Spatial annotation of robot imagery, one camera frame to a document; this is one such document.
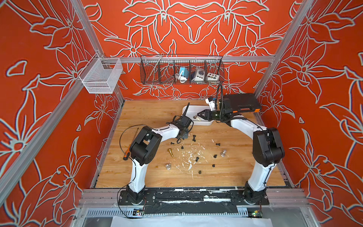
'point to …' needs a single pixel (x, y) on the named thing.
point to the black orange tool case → (244, 102)
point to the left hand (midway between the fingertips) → (183, 132)
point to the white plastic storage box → (193, 110)
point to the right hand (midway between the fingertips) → (197, 113)
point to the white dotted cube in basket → (212, 77)
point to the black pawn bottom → (200, 172)
